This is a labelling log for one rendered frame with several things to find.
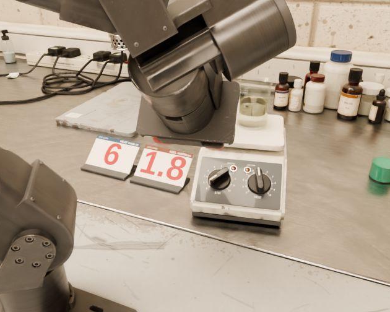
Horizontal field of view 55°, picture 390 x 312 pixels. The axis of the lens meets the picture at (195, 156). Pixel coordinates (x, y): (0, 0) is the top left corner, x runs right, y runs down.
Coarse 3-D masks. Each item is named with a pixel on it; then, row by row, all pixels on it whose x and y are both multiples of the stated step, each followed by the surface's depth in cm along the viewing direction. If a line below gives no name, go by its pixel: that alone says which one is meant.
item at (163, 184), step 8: (192, 160) 61; (136, 176) 62; (144, 176) 62; (152, 176) 61; (184, 176) 60; (144, 184) 60; (152, 184) 60; (160, 184) 60; (168, 184) 60; (176, 184) 59; (184, 184) 60; (176, 192) 58
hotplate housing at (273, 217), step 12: (204, 156) 55; (216, 156) 55; (228, 156) 55; (240, 156) 55; (252, 156) 55; (264, 156) 54; (276, 156) 54; (192, 192) 53; (192, 204) 52; (204, 204) 51; (216, 204) 51; (204, 216) 52; (216, 216) 52; (228, 216) 52; (240, 216) 51; (252, 216) 50; (264, 216) 50; (276, 216) 50
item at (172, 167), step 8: (144, 152) 63; (152, 152) 63; (160, 152) 63; (144, 160) 63; (152, 160) 62; (160, 160) 62; (168, 160) 62; (176, 160) 61; (184, 160) 61; (144, 168) 62; (152, 168) 62; (160, 168) 61; (168, 168) 61; (176, 168) 61; (184, 168) 60; (160, 176) 61; (168, 176) 60; (176, 176) 60
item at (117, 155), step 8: (96, 144) 67; (104, 144) 66; (112, 144) 66; (120, 144) 65; (96, 152) 66; (104, 152) 66; (112, 152) 65; (120, 152) 65; (128, 152) 64; (88, 160) 66; (96, 160) 65; (104, 160) 65; (112, 160) 64; (120, 160) 64; (128, 160) 64; (128, 168) 63
